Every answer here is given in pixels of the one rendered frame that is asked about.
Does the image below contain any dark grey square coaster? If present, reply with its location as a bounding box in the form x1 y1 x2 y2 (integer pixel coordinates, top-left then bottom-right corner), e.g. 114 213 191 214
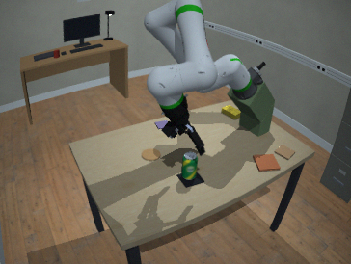
177 173 204 188

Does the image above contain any green and yellow drink can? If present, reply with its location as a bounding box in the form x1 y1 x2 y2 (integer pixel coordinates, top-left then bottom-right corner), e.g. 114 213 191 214
182 152 198 180

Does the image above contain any purple square block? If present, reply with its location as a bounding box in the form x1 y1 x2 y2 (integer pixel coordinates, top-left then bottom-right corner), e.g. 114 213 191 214
155 120 168 129

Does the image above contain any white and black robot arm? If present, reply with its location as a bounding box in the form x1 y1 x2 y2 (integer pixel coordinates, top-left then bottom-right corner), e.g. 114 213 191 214
144 0 266 119

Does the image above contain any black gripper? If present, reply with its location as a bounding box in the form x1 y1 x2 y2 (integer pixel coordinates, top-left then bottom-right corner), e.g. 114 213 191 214
170 110 205 156

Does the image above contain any round tan cork coaster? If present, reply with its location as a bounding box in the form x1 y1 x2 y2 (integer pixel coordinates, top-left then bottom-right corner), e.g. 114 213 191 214
142 148 161 161

